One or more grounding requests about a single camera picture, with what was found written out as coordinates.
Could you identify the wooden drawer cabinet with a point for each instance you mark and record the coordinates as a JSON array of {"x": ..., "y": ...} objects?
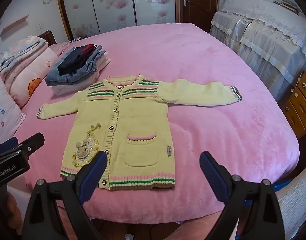
[{"x": 300, "y": 105}]

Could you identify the folded blue jeans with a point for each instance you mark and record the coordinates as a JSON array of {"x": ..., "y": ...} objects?
[{"x": 65, "y": 76}]

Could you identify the pink flower pillow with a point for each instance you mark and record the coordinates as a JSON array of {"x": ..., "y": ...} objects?
[{"x": 30, "y": 72}]

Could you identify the wooden wall shelf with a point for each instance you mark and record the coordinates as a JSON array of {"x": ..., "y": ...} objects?
[{"x": 15, "y": 25}]

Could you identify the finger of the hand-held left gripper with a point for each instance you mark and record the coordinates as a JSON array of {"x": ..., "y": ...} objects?
[
  {"x": 5, "y": 143},
  {"x": 33, "y": 142}
]

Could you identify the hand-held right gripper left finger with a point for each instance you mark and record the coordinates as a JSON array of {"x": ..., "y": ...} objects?
[{"x": 95, "y": 172}]

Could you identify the floral sliding door wardrobe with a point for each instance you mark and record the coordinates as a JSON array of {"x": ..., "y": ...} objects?
[{"x": 108, "y": 2}]

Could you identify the folded white fleece garment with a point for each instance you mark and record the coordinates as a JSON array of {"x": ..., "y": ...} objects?
[{"x": 68, "y": 90}]

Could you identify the yellow striped knit cardigan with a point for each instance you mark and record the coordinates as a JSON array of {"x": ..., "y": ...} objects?
[{"x": 133, "y": 130}]

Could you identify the folded red garment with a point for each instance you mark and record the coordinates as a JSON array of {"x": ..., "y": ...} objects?
[{"x": 89, "y": 48}]

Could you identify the lace-covered sofa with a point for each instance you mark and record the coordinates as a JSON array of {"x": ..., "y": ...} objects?
[{"x": 268, "y": 35}]

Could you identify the wooden headboard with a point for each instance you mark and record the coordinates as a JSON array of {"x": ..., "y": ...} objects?
[{"x": 49, "y": 36}]

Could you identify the pink bed blanket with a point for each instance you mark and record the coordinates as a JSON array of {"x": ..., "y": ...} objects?
[{"x": 193, "y": 80}]

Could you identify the brown wooden door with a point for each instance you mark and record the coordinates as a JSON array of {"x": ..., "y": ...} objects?
[{"x": 200, "y": 0}]

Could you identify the white knit cloth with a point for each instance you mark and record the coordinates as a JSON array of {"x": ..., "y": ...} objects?
[{"x": 298, "y": 195}]

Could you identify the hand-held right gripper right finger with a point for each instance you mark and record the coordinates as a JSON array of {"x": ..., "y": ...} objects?
[{"x": 213, "y": 172}]

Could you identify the folded navy garment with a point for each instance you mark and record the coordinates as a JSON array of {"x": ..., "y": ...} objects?
[{"x": 70, "y": 65}]

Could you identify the folded floral quilt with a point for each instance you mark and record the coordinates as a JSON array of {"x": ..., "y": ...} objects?
[{"x": 20, "y": 50}]

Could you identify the white printed pillow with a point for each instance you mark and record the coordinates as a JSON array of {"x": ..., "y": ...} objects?
[{"x": 5, "y": 115}]

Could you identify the stack of books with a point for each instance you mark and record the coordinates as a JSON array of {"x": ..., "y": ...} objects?
[{"x": 288, "y": 3}]

